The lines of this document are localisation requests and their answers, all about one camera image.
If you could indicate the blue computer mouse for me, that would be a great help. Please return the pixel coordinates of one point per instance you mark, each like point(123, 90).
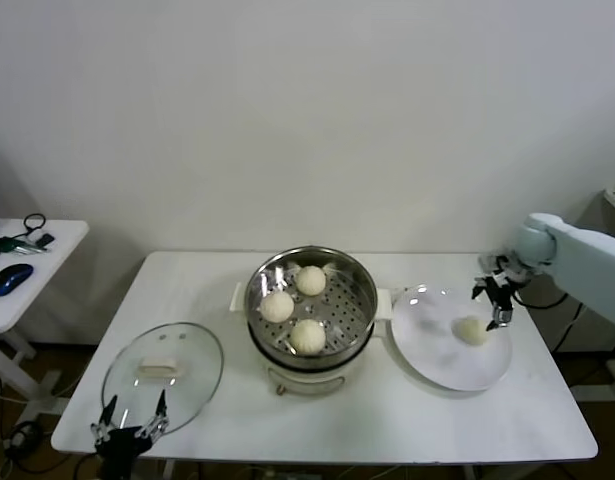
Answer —
point(11, 279)

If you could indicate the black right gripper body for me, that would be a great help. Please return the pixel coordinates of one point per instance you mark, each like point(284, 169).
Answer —
point(501, 296)

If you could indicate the small black device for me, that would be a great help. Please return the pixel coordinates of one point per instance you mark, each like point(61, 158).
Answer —
point(46, 240)

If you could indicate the white steamed baozi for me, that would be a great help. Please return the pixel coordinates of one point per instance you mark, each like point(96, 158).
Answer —
point(470, 331)
point(308, 337)
point(277, 306)
point(310, 280)

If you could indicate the white side table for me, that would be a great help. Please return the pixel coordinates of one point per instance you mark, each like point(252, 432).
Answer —
point(62, 260)

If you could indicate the cream electric cooking pot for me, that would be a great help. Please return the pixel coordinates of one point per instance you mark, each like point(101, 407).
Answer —
point(312, 377)

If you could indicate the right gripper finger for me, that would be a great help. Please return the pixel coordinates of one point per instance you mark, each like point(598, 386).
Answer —
point(479, 287)
point(502, 316)

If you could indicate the white round plate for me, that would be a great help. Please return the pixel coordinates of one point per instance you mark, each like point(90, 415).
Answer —
point(427, 345)

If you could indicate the stainless steel steamer basket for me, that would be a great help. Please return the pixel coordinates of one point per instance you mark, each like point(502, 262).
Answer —
point(347, 310)

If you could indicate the white stand base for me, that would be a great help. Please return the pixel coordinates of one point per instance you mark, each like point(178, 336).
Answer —
point(597, 393)

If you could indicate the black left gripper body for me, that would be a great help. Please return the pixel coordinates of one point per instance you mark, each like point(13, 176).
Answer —
point(119, 445)

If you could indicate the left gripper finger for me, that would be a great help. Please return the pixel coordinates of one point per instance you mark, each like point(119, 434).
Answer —
point(107, 420)
point(159, 417)

